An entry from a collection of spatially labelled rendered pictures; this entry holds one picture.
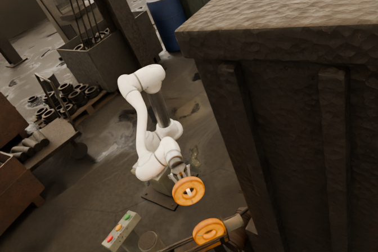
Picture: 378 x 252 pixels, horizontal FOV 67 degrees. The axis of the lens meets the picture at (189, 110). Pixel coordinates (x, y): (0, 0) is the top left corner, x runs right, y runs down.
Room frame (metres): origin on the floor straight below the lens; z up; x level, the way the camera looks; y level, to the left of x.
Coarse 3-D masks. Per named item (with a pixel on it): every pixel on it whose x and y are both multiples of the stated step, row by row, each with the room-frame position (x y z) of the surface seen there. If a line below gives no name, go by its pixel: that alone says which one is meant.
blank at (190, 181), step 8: (192, 176) 0.93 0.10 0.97; (176, 184) 0.92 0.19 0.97; (184, 184) 0.90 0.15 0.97; (192, 184) 0.90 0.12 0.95; (200, 184) 0.90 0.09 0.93; (176, 192) 0.89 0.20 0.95; (192, 192) 0.92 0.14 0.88; (200, 192) 0.90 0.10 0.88; (176, 200) 0.89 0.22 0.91; (184, 200) 0.89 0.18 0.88; (192, 200) 0.89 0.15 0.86
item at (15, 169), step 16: (0, 160) 2.73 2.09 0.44; (16, 160) 2.39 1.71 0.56; (0, 176) 2.25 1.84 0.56; (16, 176) 2.32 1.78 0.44; (32, 176) 2.39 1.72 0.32; (0, 192) 2.18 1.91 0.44; (16, 192) 2.24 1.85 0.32; (32, 192) 2.31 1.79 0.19; (0, 208) 2.11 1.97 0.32; (16, 208) 2.17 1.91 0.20; (0, 224) 2.04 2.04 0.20
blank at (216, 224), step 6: (204, 222) 0.81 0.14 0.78; (210, 222) 0.80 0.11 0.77; (216, 222) 0.80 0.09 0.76; (198, 228) 0.80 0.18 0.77; (204, 228) 0.79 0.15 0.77; (210, 228) 0.79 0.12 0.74; (216, 228) 0.80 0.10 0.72; (222, 228) 0.80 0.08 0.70; (198, 234) 0.79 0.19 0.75; (204, 234) 0.82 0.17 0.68; (210, 234) 0.81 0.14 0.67; (216, 234) 0.79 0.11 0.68; (222, 234) 0.80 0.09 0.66; (198, 240) 0.79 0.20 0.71; (204, 240) 0.79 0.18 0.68
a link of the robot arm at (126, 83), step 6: (120, 78) 1.76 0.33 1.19; (126, 78) 1.73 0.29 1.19; (132, 78) 1.71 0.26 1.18; (120, 84) 1.71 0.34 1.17; (126, 84) 1.69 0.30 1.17; (132, 84) 1.68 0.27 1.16; (138, 84) 1.68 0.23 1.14; (120, 90) 1.69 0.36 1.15; (126, 90) 1.65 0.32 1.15; (138, 90) 1.67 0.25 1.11
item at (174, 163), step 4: (172, 160) 1.10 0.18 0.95; (176, 160) 1.09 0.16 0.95; (180, 160) 1.09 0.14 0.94; (172, 164) 1.08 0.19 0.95; (176, 164) 1.08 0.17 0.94; (180, 164) 1.08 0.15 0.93; (184, 164) 1.06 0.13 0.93; (172, 168) 1.08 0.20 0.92; (184, 168) 1.04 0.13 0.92; (172, 172) 1.05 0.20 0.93; (180, 172) 1.03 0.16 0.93; (184, 172) 1.03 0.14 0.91
